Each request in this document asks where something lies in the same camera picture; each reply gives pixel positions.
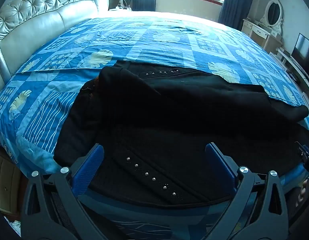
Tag black studded pants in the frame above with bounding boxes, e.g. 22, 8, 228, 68
53, 61, 309, 205

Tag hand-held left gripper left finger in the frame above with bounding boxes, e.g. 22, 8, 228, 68
21, 144, 107, 240

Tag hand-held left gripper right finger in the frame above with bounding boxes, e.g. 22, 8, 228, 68
205, 142, 290, 240

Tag wooden nightstand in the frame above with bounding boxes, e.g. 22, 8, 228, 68
0, 144, 23, 222

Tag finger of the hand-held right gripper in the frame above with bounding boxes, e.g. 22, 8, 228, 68
294, 141, 309, 175

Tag grey tufted leather headboard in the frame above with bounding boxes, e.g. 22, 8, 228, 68
0, 0, 110, 85

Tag blue patterned bed sheet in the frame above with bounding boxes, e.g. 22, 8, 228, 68
0, 11, 309, 240

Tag white oval mirror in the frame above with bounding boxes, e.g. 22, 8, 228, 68
260, 0, 284, 33

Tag white television stand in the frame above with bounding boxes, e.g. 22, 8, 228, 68
269, 47, 309, 103

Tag white dressing table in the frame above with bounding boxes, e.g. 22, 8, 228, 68
241, 17, 283, 53

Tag black television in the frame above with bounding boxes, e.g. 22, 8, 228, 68
291, 33, 309, 68

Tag person's right hand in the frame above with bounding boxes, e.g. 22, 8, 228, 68
295, 179, 309, 207

